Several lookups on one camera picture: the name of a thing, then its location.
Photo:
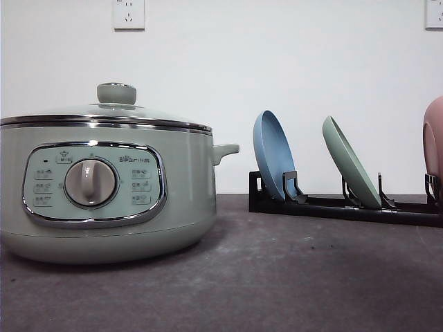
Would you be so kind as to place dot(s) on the glass steamer lid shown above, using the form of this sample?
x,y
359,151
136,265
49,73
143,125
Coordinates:
x,y
116,107

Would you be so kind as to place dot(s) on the green plate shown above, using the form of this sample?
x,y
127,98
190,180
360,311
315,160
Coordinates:
x,y
350,165

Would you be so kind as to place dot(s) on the blue plate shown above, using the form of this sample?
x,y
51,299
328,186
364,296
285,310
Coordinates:
x,y
274,151

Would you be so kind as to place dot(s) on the black plate rack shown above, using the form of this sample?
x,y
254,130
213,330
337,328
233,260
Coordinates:
x,y
295,202

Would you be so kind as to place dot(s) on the green electric steamer pot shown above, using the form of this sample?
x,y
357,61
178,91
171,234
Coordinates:
x,y
91,194

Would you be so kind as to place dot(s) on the pink plate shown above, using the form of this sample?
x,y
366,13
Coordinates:
x,y
432,134

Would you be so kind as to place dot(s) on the white wall socket left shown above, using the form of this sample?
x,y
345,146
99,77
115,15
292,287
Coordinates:
x,y
129,15

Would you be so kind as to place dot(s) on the white wall socket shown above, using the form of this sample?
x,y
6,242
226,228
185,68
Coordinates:
x,y
129,15
434,15

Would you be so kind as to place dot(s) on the white wall socket right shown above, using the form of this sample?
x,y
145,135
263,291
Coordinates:
x,y
434,15

